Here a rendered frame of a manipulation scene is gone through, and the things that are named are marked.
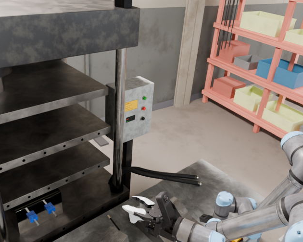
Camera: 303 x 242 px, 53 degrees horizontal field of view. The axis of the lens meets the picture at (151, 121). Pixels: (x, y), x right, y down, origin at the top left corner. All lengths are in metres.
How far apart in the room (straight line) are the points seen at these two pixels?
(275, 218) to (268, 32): 3.68
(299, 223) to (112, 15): 1.17
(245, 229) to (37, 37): 1.09
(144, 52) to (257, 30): 1.59
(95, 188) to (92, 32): 1.14
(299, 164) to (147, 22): 3.37
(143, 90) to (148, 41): 2.43
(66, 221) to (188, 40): 3.51
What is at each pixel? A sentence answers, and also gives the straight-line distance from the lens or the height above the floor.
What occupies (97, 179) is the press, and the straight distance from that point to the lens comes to 2.29.
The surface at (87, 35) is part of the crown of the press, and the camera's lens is 1.51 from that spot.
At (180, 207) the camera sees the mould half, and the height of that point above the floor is 0.92.
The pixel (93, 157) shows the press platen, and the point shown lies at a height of 1.04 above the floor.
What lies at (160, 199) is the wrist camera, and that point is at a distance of 1.07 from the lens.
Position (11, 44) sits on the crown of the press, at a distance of 1.36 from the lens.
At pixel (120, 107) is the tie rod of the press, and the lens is 1.82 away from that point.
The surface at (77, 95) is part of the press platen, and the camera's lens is 1.74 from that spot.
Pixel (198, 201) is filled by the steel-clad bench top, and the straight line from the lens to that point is 2.18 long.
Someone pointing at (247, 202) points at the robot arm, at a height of 1.24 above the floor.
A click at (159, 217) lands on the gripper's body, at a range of 1.10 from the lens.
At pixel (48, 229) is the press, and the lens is 2.00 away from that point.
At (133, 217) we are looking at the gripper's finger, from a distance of 1.14.
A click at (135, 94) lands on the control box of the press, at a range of 2.05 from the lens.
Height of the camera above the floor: 2.26
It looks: 29 degrees down
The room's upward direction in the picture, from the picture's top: 5 degrees clockwise
